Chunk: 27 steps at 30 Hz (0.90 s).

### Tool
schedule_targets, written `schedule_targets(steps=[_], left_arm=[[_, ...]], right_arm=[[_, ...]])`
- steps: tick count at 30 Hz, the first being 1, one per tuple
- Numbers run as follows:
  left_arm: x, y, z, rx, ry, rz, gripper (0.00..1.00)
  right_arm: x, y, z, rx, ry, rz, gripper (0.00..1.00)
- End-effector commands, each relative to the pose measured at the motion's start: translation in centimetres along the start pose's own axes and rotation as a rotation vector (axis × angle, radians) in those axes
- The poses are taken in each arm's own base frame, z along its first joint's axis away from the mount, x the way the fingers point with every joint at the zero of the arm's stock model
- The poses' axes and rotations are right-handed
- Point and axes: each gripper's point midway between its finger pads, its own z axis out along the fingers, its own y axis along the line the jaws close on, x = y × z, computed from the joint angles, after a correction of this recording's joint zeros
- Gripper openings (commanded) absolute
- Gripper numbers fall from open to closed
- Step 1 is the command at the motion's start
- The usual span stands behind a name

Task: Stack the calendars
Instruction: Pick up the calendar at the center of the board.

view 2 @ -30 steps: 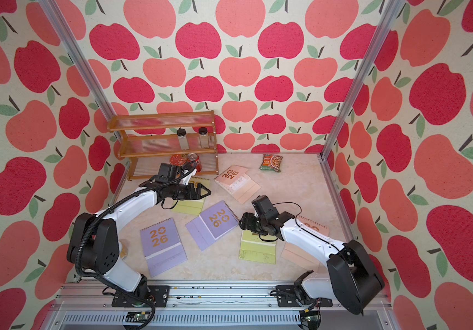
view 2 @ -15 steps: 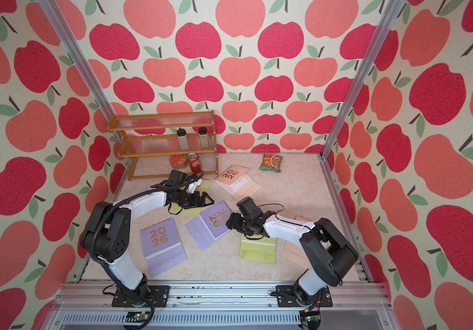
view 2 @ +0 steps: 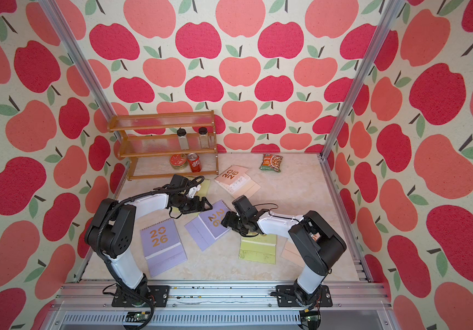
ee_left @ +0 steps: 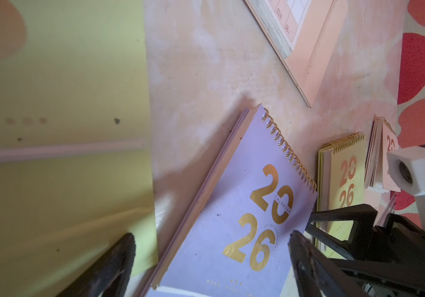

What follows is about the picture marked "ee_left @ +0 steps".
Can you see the open pink 2026 calendar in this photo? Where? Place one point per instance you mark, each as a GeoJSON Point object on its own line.
{"type": "Point", "coordinates": [303, 34]}

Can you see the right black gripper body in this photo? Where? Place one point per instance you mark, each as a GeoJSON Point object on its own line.
{"type": "Point", "coordinates": [400, 241]}

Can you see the purple 2026 calendar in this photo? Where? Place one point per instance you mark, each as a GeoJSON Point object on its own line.
{"type": "Point", "coordinates": [233, 241]}

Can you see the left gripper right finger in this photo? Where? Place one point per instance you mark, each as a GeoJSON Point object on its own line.
{"type": "Point", "coordinates": [315, 274]}

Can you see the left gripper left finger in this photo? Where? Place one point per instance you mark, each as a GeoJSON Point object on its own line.
{"type": "Point", "coordinates": [109, 275]}

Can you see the pink 2026 calendar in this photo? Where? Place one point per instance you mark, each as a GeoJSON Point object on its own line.
{"type": "Point", "coordinates": [383, 140]}
{"type": "Point", "coordinates": [303, 34]}

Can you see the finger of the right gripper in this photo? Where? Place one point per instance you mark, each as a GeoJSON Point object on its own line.
{"type": "Point", "coordinates": [342, 215]}
{"type": "Point", "coordinates": [372, 257]}

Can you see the green 2026 calendar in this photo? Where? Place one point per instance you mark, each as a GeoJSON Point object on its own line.
{"type": "Point", "coordinates": [75, 169]}
{"type": "Point", "coordinates": [340, 172]}

